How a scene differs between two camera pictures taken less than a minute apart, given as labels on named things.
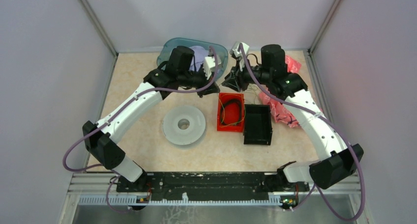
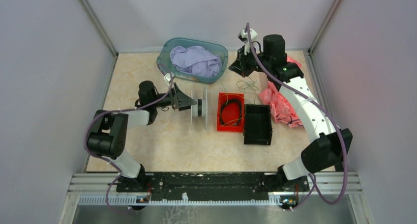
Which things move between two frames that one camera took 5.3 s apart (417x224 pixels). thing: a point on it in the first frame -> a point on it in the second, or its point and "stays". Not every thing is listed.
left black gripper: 213,88 -> 178,99
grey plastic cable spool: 184,125 -> 200,109
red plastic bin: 230,112 stays
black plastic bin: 257,124 stays
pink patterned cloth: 282,113 stays
